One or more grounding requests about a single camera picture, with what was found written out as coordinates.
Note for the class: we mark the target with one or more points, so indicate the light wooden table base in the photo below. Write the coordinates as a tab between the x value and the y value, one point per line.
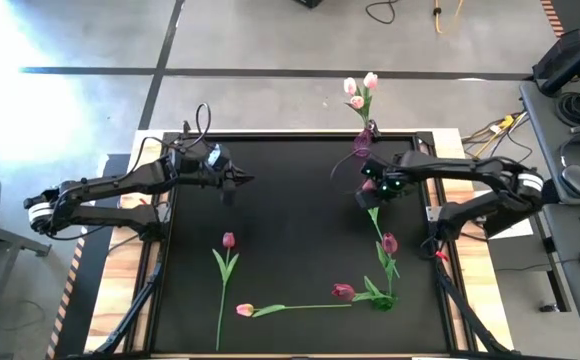
120	280

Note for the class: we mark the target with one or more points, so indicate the silver metal bracket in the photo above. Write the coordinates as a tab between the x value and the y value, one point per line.
432	215

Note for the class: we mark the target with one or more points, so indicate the purple tulip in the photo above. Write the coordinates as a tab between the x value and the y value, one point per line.
389	243

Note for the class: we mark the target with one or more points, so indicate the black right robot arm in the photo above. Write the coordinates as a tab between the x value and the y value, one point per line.
470	167

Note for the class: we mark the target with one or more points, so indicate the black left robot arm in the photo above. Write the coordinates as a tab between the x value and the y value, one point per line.
110	182

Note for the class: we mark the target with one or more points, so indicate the pink yellow tulip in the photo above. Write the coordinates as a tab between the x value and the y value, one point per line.
245	310

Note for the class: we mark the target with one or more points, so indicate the grey desk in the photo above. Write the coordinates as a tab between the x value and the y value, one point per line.
560	150

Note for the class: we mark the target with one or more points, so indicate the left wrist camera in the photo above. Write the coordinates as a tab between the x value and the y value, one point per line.
215	155

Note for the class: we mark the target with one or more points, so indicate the black red tool case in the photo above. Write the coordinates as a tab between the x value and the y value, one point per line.
565	47

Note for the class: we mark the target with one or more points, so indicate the black diagonal frame strut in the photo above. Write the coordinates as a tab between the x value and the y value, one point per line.
465	320
135	310

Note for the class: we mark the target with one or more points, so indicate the pink tulip stem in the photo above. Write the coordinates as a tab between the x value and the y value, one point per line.
228	240

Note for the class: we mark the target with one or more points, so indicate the white paper sheet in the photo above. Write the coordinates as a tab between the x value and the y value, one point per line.
512	230

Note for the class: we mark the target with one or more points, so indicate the small red tag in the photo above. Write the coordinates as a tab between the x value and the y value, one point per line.
440	256

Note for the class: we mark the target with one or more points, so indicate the maroon tulip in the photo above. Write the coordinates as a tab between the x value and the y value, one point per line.
343	291

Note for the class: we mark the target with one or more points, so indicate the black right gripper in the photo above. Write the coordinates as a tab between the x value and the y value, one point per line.
395	175

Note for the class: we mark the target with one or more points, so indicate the pink ribbed glass vase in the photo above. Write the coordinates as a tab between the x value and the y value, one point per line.
362	142

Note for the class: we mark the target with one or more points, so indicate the black table edge frame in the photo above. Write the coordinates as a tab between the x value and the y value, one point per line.
290	135

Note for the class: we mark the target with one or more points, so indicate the grey metal cart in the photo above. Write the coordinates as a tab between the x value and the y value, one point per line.
0	240

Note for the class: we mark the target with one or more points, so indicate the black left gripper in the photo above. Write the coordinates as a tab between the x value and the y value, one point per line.
190	172

